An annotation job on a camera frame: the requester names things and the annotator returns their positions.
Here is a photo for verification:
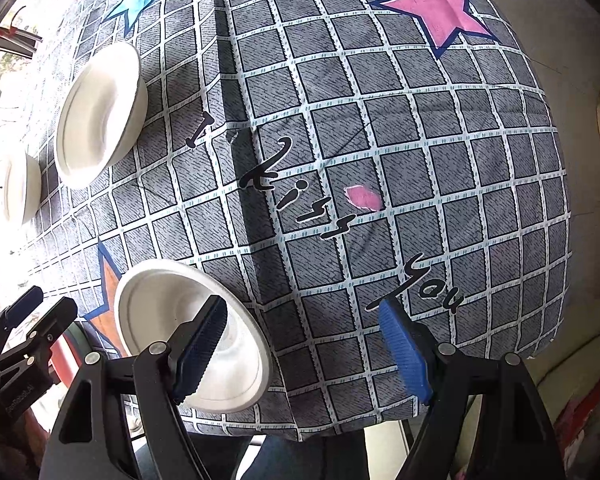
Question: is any white paper bowl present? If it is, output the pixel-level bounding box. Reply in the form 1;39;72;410
114;259;272;414
54;42;148;190
3;151;42;226

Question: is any pink square plate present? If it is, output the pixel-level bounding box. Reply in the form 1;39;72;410
50;335;83;389

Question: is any grey checked tablecloth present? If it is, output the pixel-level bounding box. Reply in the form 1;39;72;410
21;0;570;440

